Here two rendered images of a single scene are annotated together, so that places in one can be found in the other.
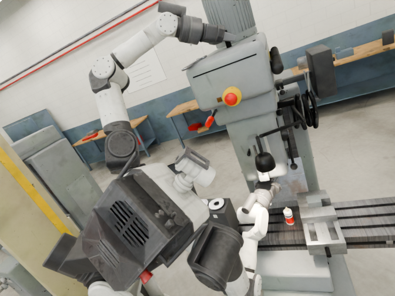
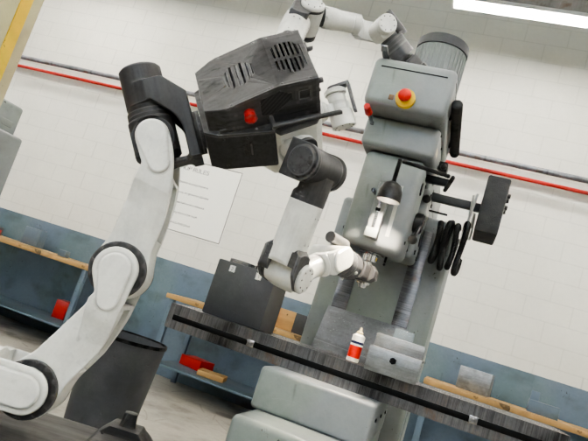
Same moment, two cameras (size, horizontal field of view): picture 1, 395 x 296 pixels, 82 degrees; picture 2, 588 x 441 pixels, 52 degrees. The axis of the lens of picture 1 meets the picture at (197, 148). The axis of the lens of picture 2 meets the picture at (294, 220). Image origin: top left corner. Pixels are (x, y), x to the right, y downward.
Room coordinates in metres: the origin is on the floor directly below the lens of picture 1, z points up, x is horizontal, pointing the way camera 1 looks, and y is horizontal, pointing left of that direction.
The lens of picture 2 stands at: (-0.97, 0.30, 1.04)
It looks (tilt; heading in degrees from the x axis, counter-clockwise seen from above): 9 degrees up; 351
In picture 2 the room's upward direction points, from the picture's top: 18 degrees clockwise
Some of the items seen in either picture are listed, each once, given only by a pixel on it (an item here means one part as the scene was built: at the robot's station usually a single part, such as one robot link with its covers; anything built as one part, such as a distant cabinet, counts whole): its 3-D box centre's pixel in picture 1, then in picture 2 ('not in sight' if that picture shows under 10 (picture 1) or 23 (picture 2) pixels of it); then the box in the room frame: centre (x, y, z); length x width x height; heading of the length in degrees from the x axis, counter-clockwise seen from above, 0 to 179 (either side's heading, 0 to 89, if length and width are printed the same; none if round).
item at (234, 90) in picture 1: (231, 96); (405, 98); (0.71, -0.17, 1.76); 0.06 x 0.02 x 0.06; 65
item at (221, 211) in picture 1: (214, 217); (246, 294); (1.06, 0.07, 1.06); 0.22 x 0.12 x 0.20; 58
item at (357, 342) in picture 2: (288, 214); (356, 344); (0.90, -0.30, 1.01); 0.04 x 0.04 x 0.11
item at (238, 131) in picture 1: (258, 140); (385, 207); (0.93, -0.27, 1.47); 0.21 x 0.19 x 0.32; 65
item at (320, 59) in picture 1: (321, 70); (492, 211); (1.05, -0.70, 1.62); 0.20 x 0.09 x 0.21; 155
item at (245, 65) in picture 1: (236, 66); (413, 115); (0.93, -0.27, 1.81); 0.47 x 0.26 x 0.16; 155
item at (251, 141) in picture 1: (258, 158); (380, 206); (0.82, -0.22, 1.45); 0.04 x 0.04 x 0.21; 65
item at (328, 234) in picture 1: (317, 216); (397, 357); (0.82, -0.41, 1.01); 0.35 x 0.15 x 0.11; 156
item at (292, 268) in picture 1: (288, 240); (327, 400); (0.92, -0.27, 0.82); 0.50 x 0.35 x 0.12; 155
